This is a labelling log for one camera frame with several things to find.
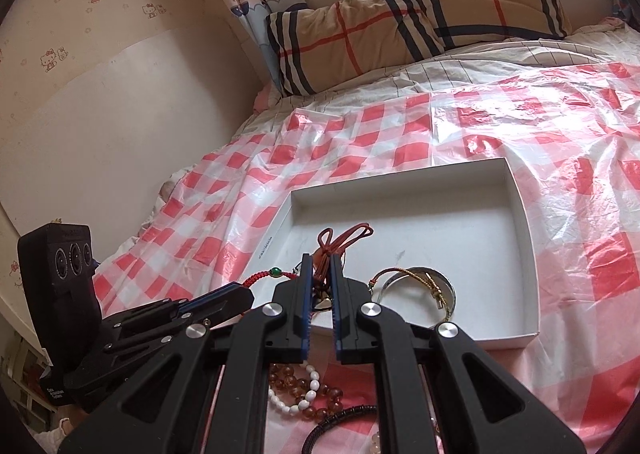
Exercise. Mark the white cardboard box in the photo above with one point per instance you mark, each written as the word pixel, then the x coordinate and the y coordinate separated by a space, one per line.
pixel 440 224

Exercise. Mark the red white checked plastic sheet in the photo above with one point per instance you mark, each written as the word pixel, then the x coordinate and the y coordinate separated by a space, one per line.
pixel 575 184

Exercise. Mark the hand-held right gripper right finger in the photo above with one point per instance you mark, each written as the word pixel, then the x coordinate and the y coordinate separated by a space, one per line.
pixel 336 314

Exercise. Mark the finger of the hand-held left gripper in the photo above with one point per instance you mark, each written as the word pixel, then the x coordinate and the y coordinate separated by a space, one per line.
pixel 140 340
pixel 220 300

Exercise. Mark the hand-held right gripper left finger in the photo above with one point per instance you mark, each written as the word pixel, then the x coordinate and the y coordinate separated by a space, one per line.
pixel 306 314

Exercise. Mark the pink cloth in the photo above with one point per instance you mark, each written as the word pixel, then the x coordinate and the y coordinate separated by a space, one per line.
pixel 265 97

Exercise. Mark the silver bangle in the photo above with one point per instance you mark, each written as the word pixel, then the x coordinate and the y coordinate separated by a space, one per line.
pixel 450 291

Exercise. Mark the beige plaid pillow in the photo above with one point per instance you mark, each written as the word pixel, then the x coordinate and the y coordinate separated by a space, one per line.
pixel 490 4
pixel 345 42

